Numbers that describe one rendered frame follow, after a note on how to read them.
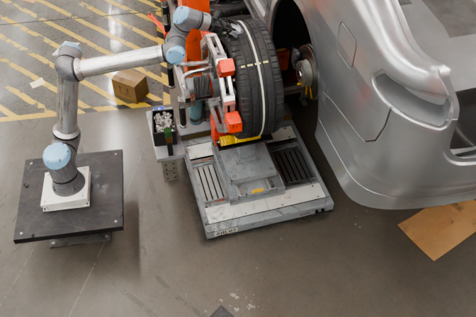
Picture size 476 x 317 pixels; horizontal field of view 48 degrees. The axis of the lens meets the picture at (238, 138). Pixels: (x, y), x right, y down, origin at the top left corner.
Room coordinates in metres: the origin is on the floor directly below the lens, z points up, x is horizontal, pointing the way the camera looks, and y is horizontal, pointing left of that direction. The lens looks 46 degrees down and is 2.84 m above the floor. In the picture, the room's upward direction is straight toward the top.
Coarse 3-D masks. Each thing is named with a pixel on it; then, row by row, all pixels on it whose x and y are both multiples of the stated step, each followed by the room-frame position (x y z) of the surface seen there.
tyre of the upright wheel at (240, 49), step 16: (256, 32) 2.35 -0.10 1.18; (240, 48) 2.24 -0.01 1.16; (256, 48) 2.24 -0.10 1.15; (272, 48) 2.25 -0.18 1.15; (240, 64) 2.16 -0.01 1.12; (256, 64) 2.17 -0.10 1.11; (272, 64) 2.18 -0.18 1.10; (240, 80) 2.10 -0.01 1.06; (256, 80) 2.11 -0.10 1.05; (272, 80) 2.13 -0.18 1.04; (240, 96) 2.06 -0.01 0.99; (256, 96) 2.06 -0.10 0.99; (272, 96) 2.08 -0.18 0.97; (240, 112) 2.05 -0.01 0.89; (256, 112) 2.04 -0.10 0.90; (272, 112) 2.06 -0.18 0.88; (256, 128) 2.04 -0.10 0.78; (272, 128) 2.09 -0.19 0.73
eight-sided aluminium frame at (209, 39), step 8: (200, 40) 2.55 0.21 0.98; (208, 40) 2.36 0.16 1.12; (216, 40) 2.36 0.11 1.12; (200, 48) 2.57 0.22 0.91; (216, 56) 2.22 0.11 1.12; (224, 56) 2.22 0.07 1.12; (216, 64) 2.18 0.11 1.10; (208, 72) 2.54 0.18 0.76; (224, 88) 2.10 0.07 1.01; (232, 88) 2.10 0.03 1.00; (224, 96) 2.07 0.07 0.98; (232, 96) 2.07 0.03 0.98; (208, 104) 2.42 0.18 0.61; (216, 104) 2.40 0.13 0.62; (224, 104) 2.05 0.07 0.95; (232, 104) 2.06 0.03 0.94; (224, 112) 2.05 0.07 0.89; (216, 120) 2.26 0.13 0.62; (224, 120) 2.05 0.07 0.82; (224, 128) 2.05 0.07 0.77
